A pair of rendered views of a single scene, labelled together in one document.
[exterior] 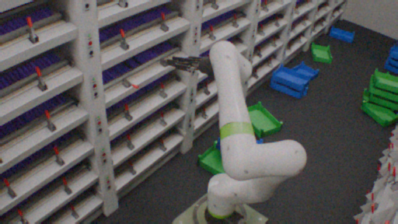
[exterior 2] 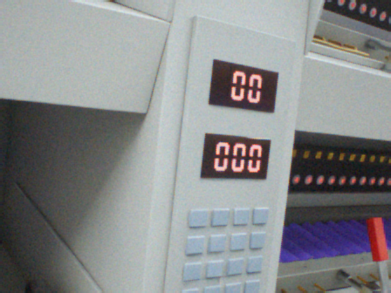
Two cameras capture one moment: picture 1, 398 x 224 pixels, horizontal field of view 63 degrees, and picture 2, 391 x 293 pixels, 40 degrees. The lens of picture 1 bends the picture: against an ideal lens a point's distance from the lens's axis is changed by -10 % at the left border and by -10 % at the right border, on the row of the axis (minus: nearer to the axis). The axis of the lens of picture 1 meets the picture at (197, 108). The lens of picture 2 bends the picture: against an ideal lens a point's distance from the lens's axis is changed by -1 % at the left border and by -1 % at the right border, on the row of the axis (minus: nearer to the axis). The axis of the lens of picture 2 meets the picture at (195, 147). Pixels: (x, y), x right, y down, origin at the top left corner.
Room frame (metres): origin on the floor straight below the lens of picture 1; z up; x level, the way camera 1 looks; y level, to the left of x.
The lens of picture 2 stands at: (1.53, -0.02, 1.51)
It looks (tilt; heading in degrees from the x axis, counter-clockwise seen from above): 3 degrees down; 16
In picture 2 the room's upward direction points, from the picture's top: 6 degrees clockwise
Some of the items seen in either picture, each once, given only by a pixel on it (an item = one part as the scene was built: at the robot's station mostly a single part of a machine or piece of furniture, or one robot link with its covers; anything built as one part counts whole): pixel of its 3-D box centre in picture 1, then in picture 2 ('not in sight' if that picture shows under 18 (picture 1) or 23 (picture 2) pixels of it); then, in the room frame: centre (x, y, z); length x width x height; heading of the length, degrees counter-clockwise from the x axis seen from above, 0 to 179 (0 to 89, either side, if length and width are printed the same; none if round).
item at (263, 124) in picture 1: (260, 118); not in sight; (2.17, -0.49, 0.04); 0.30 x 0.20 x 0.08; 30
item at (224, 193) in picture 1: (225, 194); not in sight; (1.03, -0.15, 0.48); 0.16 x 0.13 x 0.19; 100
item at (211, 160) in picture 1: (225, 162); not in sight; (1.68, -0.21, 0.04); 0.30 x 0.20 x 0.08; 55
